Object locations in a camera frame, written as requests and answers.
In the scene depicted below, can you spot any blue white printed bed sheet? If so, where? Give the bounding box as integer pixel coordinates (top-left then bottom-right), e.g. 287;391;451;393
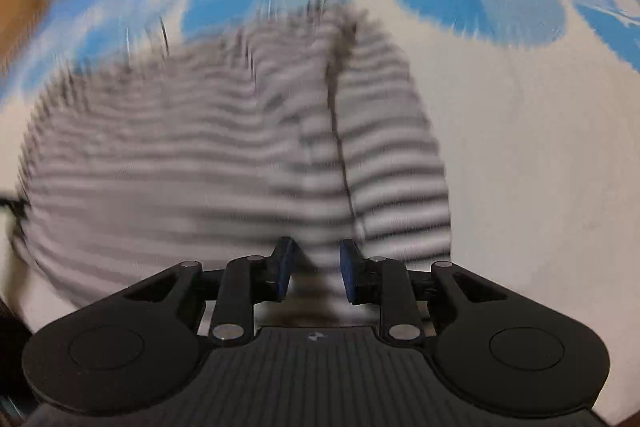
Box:
0;0;640;425

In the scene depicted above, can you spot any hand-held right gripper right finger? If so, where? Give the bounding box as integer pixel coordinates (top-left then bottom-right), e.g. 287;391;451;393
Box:
339;238;507;344

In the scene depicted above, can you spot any black white striped shirt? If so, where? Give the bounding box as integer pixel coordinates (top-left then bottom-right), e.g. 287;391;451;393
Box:
12;0;453;329

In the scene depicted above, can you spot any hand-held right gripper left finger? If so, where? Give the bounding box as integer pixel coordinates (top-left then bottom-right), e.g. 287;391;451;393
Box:
120;236;302;349

